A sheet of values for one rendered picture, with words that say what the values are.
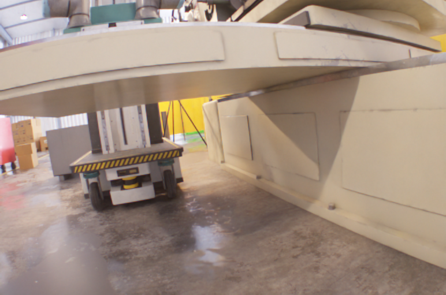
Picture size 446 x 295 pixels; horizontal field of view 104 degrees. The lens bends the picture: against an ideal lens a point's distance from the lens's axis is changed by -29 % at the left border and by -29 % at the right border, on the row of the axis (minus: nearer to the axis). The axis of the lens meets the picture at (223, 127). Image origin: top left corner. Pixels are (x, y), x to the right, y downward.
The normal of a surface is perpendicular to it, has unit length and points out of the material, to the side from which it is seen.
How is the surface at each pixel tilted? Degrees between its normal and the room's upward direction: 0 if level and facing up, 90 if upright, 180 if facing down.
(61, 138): 90
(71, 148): 90
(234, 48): 90
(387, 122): 90
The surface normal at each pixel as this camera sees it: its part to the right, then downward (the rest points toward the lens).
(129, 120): 0.35, 0.03
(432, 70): -0.93, 0.14
